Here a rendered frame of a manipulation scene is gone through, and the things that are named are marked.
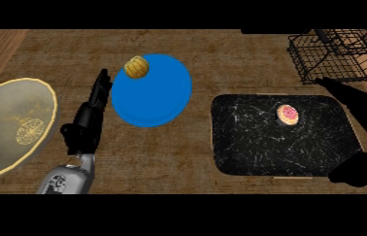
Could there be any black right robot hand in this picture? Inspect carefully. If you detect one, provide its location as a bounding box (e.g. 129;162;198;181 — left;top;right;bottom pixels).
314;77;367;188

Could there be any pink frosted cupcake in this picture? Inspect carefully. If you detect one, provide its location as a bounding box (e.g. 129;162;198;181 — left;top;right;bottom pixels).
276;104;301;126

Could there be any blue oval plate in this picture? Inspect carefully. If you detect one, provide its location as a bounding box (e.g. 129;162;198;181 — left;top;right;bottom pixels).
111;52;193;128

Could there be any black marble tray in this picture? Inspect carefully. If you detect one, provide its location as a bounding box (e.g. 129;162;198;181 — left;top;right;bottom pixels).
210;93;363;178

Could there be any black wire tiered basket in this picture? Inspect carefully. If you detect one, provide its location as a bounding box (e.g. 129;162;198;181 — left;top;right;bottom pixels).
288;28;367;85

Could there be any yellow ridged squash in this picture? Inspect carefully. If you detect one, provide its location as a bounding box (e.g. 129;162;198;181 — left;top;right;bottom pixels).
124;54;151;80

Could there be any grey gold-rimmed plate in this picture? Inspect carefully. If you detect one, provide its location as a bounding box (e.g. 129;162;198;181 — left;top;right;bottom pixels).
0;78;61;176

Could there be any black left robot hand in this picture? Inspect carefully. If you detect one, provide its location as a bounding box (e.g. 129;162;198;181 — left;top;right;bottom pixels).
59;68;115;156

